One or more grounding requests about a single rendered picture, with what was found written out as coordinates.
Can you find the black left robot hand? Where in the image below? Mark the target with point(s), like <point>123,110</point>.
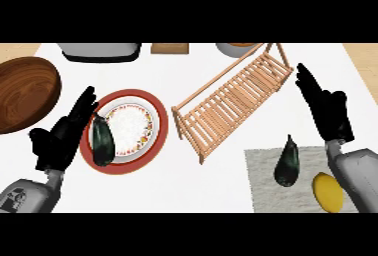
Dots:
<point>64,133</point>

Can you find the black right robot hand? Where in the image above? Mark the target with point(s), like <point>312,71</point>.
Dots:
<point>327,110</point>

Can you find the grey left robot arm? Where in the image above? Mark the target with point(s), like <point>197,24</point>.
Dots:
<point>33,195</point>

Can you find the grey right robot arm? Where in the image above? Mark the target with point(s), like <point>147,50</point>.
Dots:
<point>355,178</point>

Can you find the wooden slatted tiered shelf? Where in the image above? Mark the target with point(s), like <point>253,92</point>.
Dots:
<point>231,103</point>

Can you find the yellow lemon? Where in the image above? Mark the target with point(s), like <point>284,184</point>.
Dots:
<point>328,193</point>

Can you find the grey placemat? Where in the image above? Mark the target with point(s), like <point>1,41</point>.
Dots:
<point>275,196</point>

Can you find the dark green eggplant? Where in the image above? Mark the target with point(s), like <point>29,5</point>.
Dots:
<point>102,143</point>
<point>287,165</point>

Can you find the white patterned plate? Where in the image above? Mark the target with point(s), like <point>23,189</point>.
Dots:
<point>130,128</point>

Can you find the brown wooden bowl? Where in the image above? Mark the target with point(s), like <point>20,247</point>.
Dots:
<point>24,95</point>

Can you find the red round plate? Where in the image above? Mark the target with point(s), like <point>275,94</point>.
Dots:
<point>160,133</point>

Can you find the grey pot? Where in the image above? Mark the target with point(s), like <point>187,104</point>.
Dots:
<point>237,49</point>

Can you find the brown wooden block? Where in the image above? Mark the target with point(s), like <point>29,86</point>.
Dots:
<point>170,48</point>

